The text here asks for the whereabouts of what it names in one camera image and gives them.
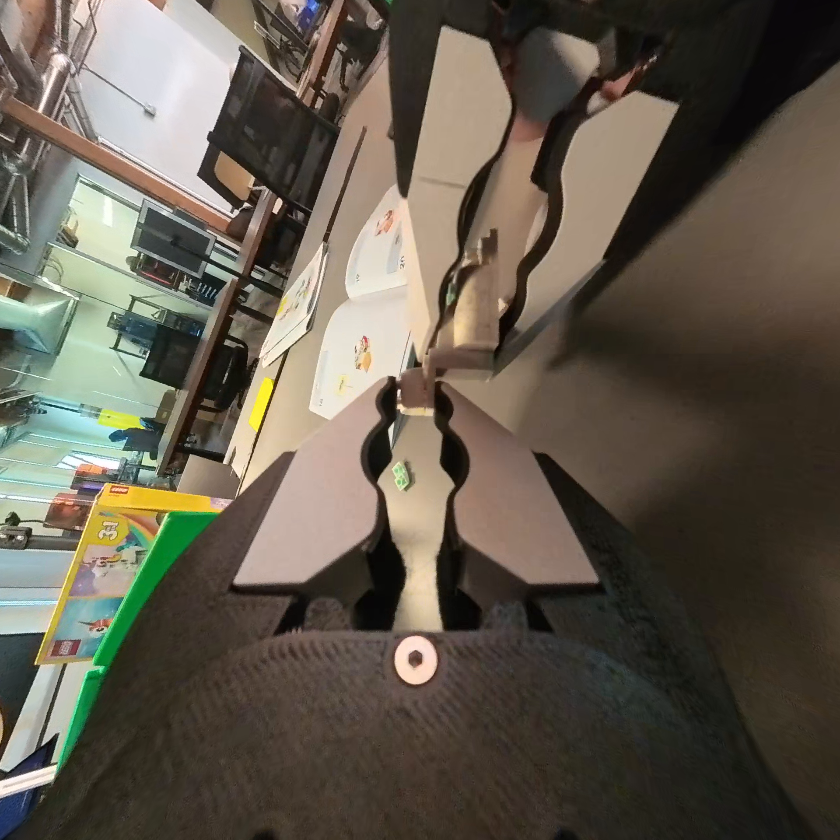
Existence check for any yellow lego box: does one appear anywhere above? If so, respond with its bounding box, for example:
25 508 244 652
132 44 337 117
35 483 235 665

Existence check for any green plastic bin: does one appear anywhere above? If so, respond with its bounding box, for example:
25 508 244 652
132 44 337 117
56 511 221 778

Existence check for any black mesh chair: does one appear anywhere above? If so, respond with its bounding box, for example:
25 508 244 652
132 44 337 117
197 46 342 217

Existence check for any open lego instruction booklet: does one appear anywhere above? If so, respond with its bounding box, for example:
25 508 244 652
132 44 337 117
308 185 413 421

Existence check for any dark wooden table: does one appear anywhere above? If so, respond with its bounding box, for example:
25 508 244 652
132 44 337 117
154 190 280 473
289 0 368 112

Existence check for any silver ventilation duct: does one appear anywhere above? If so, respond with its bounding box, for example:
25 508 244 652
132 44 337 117
0 0 99 257

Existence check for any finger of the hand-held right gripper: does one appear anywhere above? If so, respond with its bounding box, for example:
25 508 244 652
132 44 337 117
492 91 681 378
400 25 515 370

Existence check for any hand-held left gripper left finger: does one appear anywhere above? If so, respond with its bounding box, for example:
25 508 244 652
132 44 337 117
233 376 406 626

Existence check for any yellow sticky note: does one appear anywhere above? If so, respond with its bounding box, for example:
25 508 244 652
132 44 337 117
249 377 277 432

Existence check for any long white lego assembly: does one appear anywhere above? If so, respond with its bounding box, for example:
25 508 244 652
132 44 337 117
397 228 519 419

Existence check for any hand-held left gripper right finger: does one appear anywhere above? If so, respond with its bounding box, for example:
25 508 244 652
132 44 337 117
433 386 602 629

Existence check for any grey computer monitor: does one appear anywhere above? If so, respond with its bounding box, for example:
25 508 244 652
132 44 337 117
130 199 217 278

